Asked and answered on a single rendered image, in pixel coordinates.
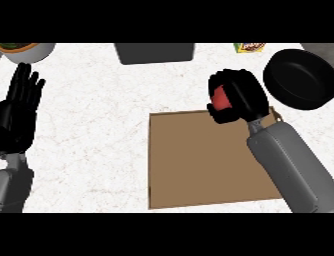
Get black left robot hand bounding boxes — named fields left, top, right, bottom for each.
left=0, top=62, right=47, bottom=159

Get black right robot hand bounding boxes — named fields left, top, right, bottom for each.
left=205, top=68, right=272, bottom=125

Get red bell pepper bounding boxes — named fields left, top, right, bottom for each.
left=210, top=84, right=233, bottom=110

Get black pot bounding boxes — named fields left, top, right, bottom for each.
left=261, top=48, right=334, bottom=111

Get white plant pot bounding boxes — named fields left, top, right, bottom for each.
left=0, top=43, right=58, bottom=65

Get brown wooden tray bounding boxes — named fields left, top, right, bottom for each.
left=148, top=106, right=285, bottom=210

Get yellow printed box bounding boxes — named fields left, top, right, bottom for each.
left=232, top=43, right=267, bottom=54

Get dark grey box appliance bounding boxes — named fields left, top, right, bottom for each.
left=114, top=43, right=196, bottom=66

